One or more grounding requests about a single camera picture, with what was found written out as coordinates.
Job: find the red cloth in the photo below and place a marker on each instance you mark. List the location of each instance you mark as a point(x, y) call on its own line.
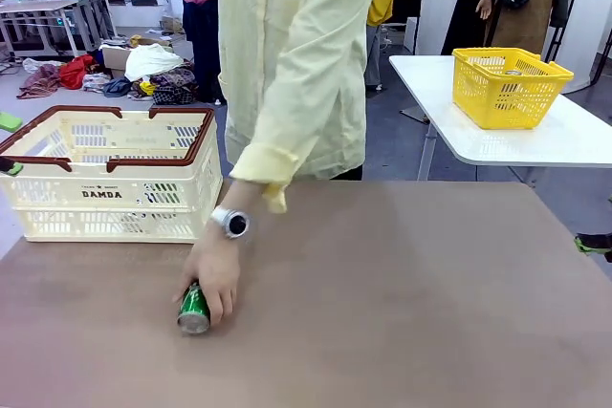
point(76, 72)

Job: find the person in pink top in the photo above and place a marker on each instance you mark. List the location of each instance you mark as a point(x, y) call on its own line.
point(201, 35)

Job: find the white cloth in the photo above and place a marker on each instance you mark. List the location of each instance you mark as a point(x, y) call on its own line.
point(150, 61)

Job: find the person's left forearm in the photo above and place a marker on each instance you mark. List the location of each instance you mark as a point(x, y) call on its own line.
point(239, 198)

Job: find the black metal stand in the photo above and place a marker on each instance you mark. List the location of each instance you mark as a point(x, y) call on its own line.
point(571, 6)

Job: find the plaid cloth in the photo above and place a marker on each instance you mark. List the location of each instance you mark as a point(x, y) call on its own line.
point(40, 83)

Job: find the white plastic bag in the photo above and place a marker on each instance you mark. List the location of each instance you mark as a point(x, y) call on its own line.
point(36, 65)

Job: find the white side table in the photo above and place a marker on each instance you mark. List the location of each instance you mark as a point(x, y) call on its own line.
point(478, 140)

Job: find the person in black dress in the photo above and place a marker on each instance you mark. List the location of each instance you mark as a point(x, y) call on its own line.
point(466, 26)

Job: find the yellow plastic basket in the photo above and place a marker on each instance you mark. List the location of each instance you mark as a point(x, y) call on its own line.
point(492, 102)

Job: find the bright green drink can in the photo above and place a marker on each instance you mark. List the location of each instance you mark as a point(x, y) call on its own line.
point(193, 307)

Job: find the grey workshop table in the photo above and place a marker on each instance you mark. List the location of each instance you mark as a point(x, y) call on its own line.
point(43, 4)

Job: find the small cardboard box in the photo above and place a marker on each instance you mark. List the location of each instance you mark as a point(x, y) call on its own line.
point(171, 26)

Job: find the white table leg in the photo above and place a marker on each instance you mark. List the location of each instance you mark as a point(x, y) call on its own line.
point(426, 159)

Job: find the brown leather apron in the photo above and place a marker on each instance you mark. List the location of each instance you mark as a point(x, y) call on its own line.
point(523, 11)

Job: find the person in yellow shirt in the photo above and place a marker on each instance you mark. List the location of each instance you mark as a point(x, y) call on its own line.
point(296, 69)

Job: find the dark patterned cloth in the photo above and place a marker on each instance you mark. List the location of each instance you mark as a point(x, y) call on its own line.
point(174, 85)

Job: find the blue cloth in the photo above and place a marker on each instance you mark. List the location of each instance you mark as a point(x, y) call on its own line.
point(116, 88)

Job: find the silver topped can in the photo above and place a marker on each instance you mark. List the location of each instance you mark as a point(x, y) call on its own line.
point(514, 72)

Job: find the cream plastic shopping basket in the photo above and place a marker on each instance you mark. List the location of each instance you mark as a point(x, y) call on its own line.
point(110, 217)

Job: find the open cardboard box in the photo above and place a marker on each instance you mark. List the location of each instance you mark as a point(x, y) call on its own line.
point(112, 57)

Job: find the person's left hand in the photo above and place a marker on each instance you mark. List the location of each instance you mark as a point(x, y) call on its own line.
point(215, 269)

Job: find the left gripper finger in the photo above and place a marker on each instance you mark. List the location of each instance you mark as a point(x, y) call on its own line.
point(8, 121)
point(9, 166)

